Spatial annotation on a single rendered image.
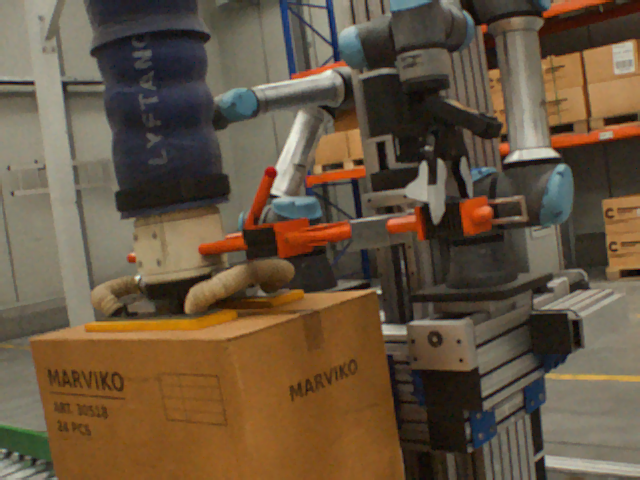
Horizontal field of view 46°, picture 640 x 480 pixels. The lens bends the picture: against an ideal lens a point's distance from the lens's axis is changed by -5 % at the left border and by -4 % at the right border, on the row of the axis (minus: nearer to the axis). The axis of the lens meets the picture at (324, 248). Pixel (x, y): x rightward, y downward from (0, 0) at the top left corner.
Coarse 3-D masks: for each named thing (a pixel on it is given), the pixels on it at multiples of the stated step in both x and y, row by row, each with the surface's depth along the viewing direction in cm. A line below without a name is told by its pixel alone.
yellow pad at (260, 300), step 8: (288, 288) 154; (248, 296) 151; (256, 296) 150; (264, 296) 149; (272, 296) 149; (280, 296) 148; (288, 296) 150; (296, 296) 151; (216, 304) 155; (224, 304) 153; (232, 304) 152; (240, 304) 151; (248, 304) 149; (256, 304) 148; (264, 304) 147; (272, 304) 146; (280, 304) 148
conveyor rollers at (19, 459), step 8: (0, 456) 255; (8, 456) 257; (16, 456) 252; (24, 456) 253; (32, 456) 254; (0, 464) 246; (8, 464) 248; (16, 464) 242; (24, 464) 243; (32, 464) 245; (40, 464) 239; (48, 464) 240; (0, 472) 237; (8, 472) 238; (16, 472) 233; (24, 472) 234; (32, 472) 235; (40, 472) 237; (48, 472) 231
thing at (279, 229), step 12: (252, 228) 137; (264, 228) 131; (276, 228) 131; (288, 228) 133; (300, 228) 135; (252, 240) 134; (264, 240) 133; (276, 240) 131; (252, 252) 134; (264, 252) 132; (276, 252) 131; (288, 252) 132; (300, 252) 135
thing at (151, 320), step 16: (128, 304) 148; (176, 304) 139; (96, 320) 151; (112, 320) 148; (128, 320) 145; (144, 320) 142; (160, 320) 139; (176, 320) 135; (192, 320) 132; (208, 320) 133; (224, 320) 136
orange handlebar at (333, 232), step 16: (480, 208) 111; (320, 224) 130; (336, 224) 128; (400, 224) 117; (224, 240) 147; (240, 240) 138; (288, 240) 131; (304, 240) 129; (320, 240) 127; (336, 240) 127; (128, 256) 158
